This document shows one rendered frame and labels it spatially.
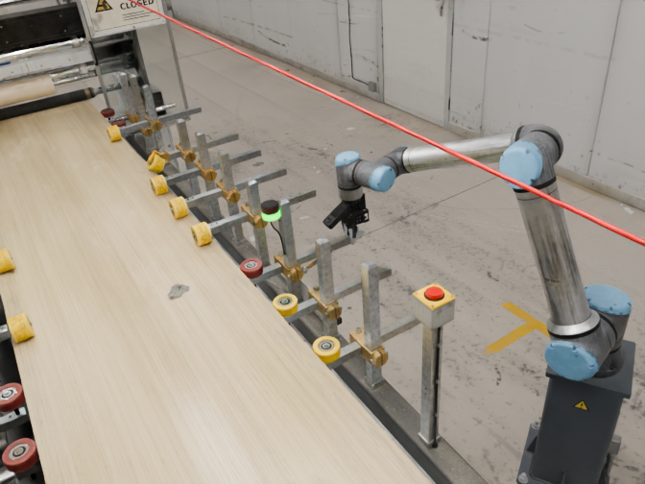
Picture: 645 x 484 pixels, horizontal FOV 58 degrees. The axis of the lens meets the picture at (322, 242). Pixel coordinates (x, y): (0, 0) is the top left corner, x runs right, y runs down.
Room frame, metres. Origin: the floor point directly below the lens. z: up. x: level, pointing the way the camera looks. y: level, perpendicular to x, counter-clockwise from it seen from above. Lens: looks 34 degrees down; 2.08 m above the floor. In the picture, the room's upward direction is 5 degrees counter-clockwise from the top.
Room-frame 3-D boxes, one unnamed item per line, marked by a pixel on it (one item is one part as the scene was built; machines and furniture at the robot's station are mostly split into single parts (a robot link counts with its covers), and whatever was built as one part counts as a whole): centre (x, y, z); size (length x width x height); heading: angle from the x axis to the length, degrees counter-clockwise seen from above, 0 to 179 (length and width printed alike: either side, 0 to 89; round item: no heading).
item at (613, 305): (1.37, -0.86, 0.79); 0.17 x 0.15 x 0.18; 135
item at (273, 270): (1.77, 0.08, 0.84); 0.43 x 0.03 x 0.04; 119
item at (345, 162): (1.88, -0.12, 1.14); 0.10 x 0.09 x 0.12; 45
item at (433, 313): (1.04, -0.24, 1.18); 0.07 x 0.07 x 0.08; 29
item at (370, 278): (1.27, -0.12, 0.92); 0.03 x 0.03 x 0.48; 29
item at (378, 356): (1.29, -0.11, 0.84); 0.13 x 0.06 x 0.05; 29
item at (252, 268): (1.67, 0.26, 0.85); 0.08 x 0.08 x 0.11
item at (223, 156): (2.14, 0.36, 0.90); 0.03 x 0.03 x 0.48; 29
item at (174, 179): (2.41, 0.47, 0.95); 0.50 x 0.04 x 0.04; 119
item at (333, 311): (1.50, 0.01, 0.84); 0.13 x 0.06 x 0.05; 29
